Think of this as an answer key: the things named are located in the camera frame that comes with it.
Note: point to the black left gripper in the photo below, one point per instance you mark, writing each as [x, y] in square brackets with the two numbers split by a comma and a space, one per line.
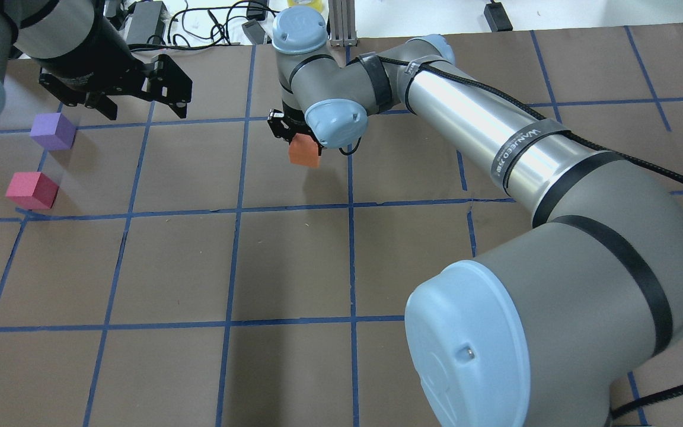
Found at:
[93, 54]

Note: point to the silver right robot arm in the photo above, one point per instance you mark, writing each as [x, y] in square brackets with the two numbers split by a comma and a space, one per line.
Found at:
[414, 252]

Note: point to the red foam block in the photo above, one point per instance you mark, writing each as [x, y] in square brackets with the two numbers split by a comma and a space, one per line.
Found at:
[32, 190]

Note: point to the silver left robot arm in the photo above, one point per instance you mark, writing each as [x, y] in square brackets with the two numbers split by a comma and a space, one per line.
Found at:
[49, 29]

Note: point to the orange foam block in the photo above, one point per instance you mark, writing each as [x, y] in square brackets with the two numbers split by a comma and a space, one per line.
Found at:
[304, 151]

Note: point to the purple foam block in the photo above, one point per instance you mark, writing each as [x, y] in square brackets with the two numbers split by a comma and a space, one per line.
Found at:
[53, 131]

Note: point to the black power adapter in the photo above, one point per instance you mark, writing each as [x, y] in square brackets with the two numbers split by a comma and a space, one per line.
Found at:
[147, 23]

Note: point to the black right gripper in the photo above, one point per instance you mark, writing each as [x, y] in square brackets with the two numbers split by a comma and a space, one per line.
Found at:
[283, 127]

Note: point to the aluminium frame post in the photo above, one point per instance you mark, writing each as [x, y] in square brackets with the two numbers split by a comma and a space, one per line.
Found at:
[342, 23]

